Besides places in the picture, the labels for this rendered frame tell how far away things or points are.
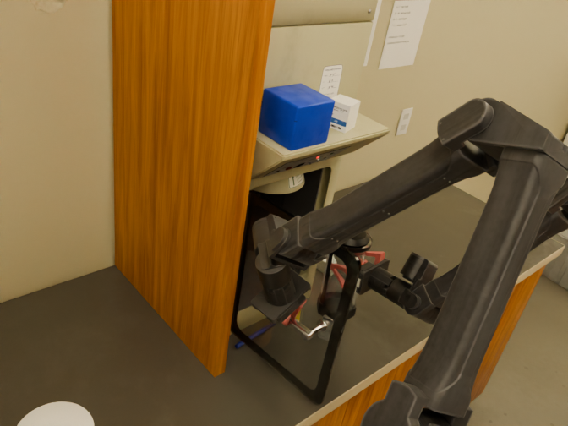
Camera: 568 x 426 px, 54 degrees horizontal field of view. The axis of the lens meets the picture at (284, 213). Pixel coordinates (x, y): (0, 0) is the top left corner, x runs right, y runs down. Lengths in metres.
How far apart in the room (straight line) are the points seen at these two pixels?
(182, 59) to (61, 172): 0.50
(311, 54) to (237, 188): 0.32
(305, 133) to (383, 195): 0.31
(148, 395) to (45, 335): 0.31
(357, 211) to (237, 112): 0.30
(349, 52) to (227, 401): 0.81
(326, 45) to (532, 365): 2.38
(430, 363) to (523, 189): 0.22
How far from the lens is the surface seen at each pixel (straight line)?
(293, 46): 1.12
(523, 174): 0.66
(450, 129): 0.72
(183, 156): 1.17
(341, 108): 1.17
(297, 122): 1.03
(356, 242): 1.34
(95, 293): 1.56
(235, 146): 1.01
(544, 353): 3.34
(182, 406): 1.30
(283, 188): 1.30
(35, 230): 1.52
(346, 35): 1.22
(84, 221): 1.57
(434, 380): 0.66
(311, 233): 0.88
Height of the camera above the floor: 1.96
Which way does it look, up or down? 31 degrees down
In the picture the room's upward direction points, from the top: 10 degrees clockwise
